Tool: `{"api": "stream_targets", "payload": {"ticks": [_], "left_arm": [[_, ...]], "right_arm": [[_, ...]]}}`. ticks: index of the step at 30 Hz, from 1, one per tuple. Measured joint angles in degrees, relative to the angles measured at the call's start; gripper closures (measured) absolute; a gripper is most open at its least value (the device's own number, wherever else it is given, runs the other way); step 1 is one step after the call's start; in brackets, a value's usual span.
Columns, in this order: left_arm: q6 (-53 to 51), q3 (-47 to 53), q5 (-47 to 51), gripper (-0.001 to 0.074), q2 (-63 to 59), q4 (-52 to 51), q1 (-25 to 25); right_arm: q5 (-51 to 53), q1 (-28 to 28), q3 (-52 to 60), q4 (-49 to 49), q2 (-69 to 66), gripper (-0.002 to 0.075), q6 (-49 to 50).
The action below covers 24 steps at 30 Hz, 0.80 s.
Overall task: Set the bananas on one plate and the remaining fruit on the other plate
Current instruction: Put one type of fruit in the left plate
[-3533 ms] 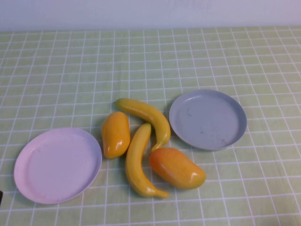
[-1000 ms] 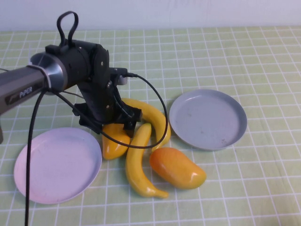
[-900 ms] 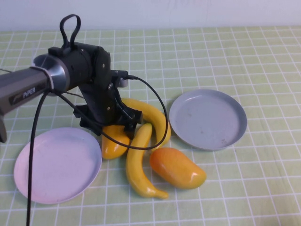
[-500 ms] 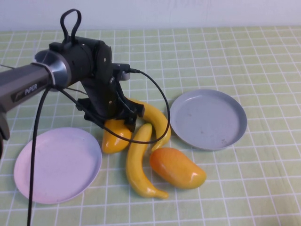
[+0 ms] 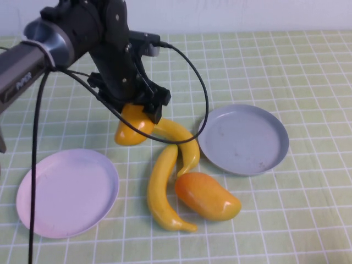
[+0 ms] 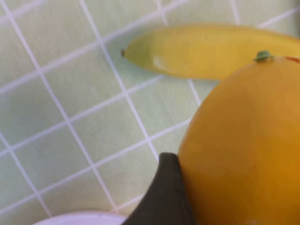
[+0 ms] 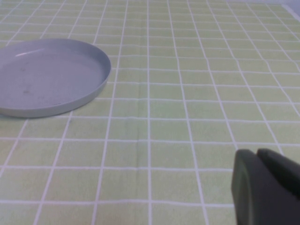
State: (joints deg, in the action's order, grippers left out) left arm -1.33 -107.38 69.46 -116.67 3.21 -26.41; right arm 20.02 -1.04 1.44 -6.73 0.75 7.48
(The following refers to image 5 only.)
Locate short curved yellow banana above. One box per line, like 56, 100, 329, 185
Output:
151, 118, 201, 178

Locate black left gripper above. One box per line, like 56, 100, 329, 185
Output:
87, 35, 172, 124

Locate plain yellow mango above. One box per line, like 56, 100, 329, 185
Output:
114, 103, 155, 146

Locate long yellow banana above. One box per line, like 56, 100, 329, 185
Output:
147, 145, 199, 233

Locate white cable tie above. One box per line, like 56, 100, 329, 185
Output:
21, 40, 57, 71

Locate pink round plate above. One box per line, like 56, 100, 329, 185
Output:
15, 148, 120, 239

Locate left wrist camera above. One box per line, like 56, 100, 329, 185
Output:
129, 31, 161, 58

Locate black left camera cable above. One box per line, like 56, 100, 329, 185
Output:
27, 40, 210, 264

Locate grey round plate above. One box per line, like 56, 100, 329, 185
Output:
197, 103, 290, 177

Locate orange tinged mango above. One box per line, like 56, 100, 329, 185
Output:
174, 172, 242, 222

